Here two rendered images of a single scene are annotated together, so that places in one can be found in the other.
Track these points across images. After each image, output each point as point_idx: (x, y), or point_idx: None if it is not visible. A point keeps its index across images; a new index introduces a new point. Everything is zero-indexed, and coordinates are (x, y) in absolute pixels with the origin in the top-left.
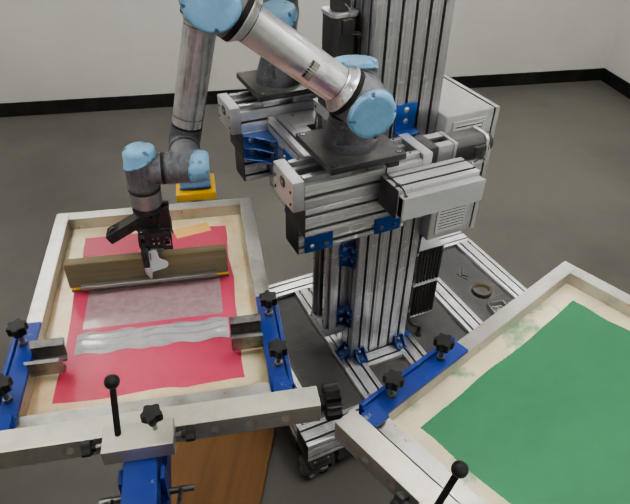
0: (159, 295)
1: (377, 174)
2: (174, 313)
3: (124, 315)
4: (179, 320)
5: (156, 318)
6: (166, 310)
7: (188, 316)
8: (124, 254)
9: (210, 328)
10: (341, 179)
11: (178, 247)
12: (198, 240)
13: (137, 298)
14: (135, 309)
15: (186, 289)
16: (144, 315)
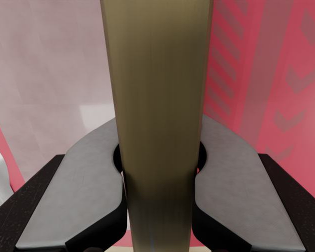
0: (100, 115)
1: None
2: (30, 151)
3: None
4: (7, 161)
5: (1, 110)
6: (38, 133)
7: (25, 177)
8: (181, 19)
9: None
10: None
11: None
12: None
13: (85, 47)
14: (28, 44)
15: (122, 176)
16: (6, 75)
